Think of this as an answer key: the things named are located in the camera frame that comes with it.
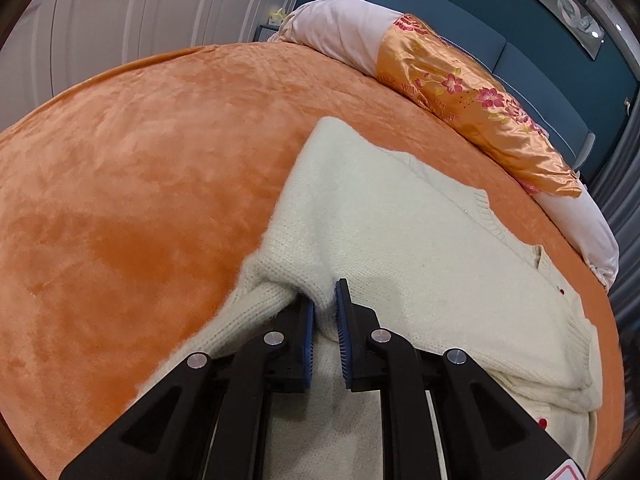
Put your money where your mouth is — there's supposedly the orange plush bed blanket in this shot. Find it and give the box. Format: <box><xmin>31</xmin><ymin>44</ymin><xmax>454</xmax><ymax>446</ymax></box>
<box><xmin>0</xmin><ymin>40</ymin><xmax>623</xmax><ymax>466</ymax></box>

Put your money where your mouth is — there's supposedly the blue padded headboard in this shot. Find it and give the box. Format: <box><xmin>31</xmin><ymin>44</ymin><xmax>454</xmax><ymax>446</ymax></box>
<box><xmin>295</xmin><ymin>0</ymin><xmax>596</xmax><ymax>171</ymax></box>

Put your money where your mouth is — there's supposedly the silver wall decoration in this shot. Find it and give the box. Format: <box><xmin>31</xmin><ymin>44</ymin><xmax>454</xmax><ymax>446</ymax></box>
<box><xmin>485</xmin><ymin>0</ymin><xmax>616</xmax><ymax>61</ymax></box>

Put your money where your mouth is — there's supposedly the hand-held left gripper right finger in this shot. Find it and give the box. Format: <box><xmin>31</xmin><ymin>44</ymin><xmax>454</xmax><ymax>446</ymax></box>
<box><xmin>334</xmin><ymin>278</ymin><xmax>588</xmax><ymax>480</ymax></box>

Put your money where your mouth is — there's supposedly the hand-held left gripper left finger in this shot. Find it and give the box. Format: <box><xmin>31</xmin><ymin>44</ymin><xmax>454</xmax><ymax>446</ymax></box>
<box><xmin>59</xmin><ymin>294</ymin><xmax>317</xmax><ymax>480</ymax></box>

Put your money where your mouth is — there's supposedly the cream knitted sweater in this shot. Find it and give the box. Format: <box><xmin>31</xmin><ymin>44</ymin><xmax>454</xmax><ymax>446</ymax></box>
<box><xmin>127</xmin><ymin>116</ymin><xmax>601</xmax><ymax>480</ymax></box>

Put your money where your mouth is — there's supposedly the long pillow with floral cover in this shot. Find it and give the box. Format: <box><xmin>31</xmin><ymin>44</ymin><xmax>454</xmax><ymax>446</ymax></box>
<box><xmin>267</xmin><ymin>0</ymin><xmax>621</xmax><ymax>291</ymax></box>

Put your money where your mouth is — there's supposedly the grey curtain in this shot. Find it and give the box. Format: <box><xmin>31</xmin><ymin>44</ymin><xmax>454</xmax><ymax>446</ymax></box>
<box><xmin>585</xmin><ymin>75</ymin><xmax>640</xmax><ymax>361</ymax></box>

